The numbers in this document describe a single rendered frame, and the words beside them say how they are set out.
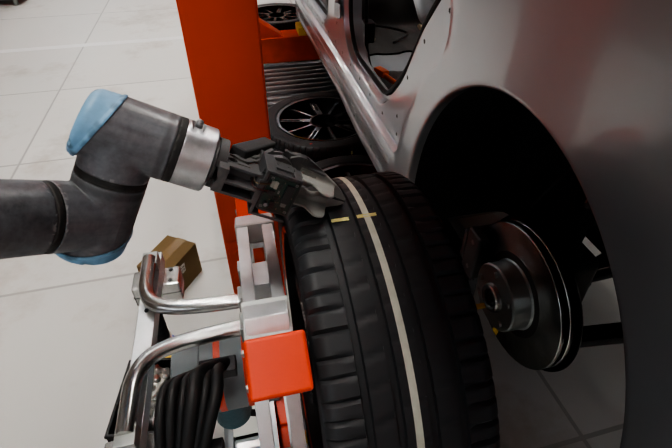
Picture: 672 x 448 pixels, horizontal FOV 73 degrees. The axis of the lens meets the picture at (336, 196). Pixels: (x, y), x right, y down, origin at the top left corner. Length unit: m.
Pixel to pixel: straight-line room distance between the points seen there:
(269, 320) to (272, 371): 0.10
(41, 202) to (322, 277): 0.35
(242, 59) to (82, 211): 0.56
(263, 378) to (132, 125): 0.34
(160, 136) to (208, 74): 0.49
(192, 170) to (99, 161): 0.11
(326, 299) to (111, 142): 0.33
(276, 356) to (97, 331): 1.73
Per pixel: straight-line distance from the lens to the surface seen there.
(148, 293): 0.88
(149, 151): 0.61
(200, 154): 0.61
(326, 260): 0.64
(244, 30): 1.05
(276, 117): 2.48
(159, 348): 0.79
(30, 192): 0.61
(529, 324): 1.07
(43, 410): 2.13
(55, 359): 2.25
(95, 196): 0.63
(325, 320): 0.61
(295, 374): 0.58
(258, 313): 0.66
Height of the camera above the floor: 1.63
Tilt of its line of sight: 37 degrees down
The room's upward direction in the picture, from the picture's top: straight up
